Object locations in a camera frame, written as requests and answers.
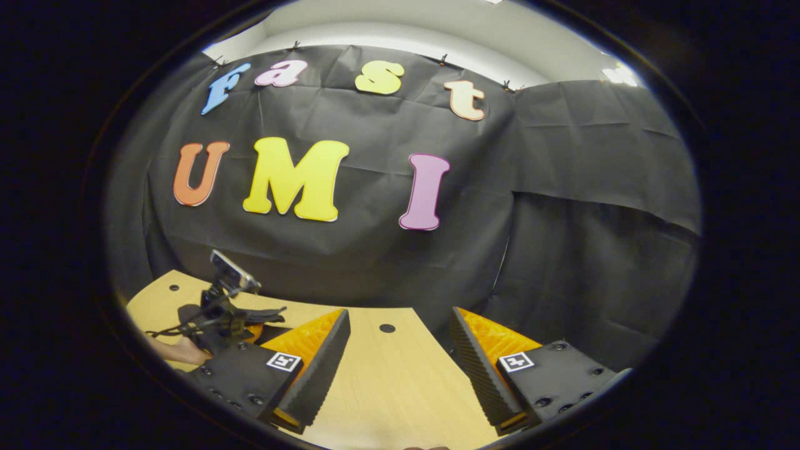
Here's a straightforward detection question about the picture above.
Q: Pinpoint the ceiling light panel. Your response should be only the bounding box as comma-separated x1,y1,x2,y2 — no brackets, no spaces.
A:
599,61,639,89

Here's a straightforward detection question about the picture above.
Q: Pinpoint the black backdrop cloth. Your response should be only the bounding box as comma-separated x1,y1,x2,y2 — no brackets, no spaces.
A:
106,44,704,376

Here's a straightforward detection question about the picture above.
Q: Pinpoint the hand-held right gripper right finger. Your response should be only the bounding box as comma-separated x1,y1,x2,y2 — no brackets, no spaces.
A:
450,306,632,437

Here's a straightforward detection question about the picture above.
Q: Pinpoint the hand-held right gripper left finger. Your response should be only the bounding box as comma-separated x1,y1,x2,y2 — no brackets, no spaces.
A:
187,308,352,435

